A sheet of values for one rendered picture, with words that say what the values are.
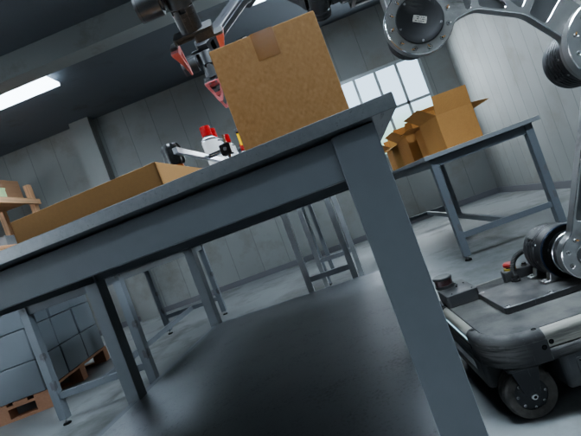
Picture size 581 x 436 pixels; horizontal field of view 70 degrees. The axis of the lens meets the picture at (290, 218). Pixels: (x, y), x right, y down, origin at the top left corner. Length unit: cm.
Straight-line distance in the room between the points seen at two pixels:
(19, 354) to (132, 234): 320
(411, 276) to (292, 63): 55
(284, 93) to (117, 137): 600
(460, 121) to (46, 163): 598
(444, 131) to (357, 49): 356
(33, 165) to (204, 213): 691
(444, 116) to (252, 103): 233
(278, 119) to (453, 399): 61
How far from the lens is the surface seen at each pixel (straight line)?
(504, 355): 125
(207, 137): 133
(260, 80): 93
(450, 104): 316
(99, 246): 69
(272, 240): 611
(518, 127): 327
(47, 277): 76
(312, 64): 93
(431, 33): 137
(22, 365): 384
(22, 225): 76
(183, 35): 113
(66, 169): 718
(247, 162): 55
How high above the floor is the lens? 73
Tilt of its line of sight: level
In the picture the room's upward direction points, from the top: 20 degrees counter-clockwise
